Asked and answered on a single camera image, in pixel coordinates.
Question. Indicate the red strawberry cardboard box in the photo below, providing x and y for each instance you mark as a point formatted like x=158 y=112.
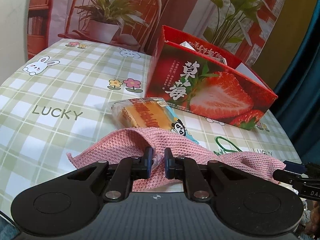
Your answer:
x=195 y=76

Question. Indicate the packaged cake snack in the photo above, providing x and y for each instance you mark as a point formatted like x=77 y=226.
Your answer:
x=148 y=112

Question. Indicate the green rubber band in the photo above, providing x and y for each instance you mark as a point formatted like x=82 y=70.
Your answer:
x=225 y=146

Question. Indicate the pink room scene backdrop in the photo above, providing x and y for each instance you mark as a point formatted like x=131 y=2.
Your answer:
x=241 y=27

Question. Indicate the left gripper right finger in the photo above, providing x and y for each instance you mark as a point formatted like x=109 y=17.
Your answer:
x=188 y=172

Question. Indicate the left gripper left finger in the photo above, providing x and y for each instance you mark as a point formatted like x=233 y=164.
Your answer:
x=122 y=175

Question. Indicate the green plaid tablecloth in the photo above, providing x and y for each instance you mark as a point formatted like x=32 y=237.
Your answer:
x=58 y=103

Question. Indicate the pink knitted cloth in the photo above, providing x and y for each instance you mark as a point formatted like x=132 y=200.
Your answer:
x=129 y=142

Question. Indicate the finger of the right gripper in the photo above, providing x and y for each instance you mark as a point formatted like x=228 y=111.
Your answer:
x=294 y=171

